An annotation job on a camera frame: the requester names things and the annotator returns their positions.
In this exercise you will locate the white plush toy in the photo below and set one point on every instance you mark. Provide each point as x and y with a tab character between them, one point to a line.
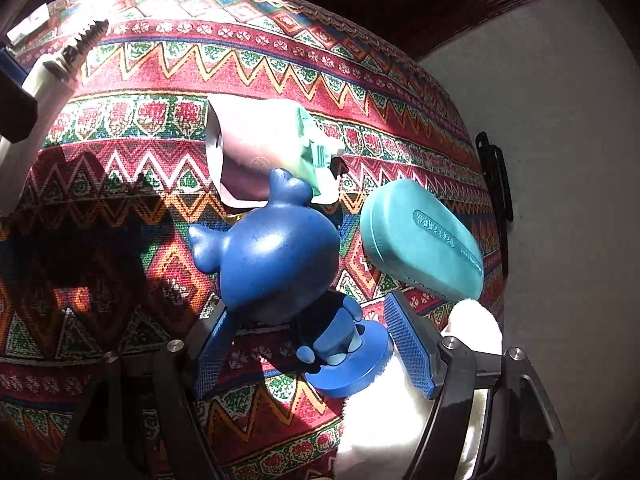
383	423

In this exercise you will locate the teal glasses case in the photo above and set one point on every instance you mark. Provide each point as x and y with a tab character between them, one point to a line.
410	235

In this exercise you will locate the black clip on wall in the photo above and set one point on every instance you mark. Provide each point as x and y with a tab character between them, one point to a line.
494	171

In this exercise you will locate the patterned red tablecloth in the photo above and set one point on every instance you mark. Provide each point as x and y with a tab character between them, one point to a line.
95	258

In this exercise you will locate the blue cartoon figurine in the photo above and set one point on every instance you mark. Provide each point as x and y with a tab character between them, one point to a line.
275	266

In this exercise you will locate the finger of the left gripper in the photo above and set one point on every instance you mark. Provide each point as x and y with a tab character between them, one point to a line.
18	108

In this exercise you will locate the pink foil pouch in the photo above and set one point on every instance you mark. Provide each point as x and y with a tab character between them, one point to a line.
246	138

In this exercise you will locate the white LED corn bulb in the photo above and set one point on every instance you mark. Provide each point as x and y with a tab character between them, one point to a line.
52	81

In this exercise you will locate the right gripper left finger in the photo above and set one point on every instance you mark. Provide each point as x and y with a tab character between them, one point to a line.
106	438

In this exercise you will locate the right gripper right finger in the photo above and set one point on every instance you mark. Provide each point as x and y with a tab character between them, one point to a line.
491	418

